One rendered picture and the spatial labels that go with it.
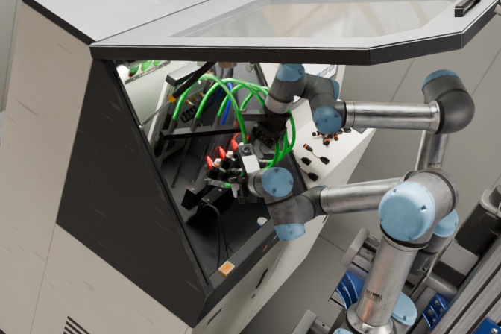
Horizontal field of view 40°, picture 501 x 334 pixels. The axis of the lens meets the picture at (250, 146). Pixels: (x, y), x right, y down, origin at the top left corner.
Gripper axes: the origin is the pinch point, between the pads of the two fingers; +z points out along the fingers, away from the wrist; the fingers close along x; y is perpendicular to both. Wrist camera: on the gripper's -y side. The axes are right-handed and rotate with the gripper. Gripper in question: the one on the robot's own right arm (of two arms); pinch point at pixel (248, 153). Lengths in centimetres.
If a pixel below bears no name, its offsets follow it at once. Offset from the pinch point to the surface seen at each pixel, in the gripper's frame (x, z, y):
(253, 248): -5.9, 26.7, 16.0
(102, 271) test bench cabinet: -34, 47, -19
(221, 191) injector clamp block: 5.0, 23.7, -5.7
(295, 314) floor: 75, 122, 30
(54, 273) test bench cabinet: -34, 64, -37
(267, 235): 3.2, 26.7, 16.3
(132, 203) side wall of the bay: -33.9, 13.8, -16.2
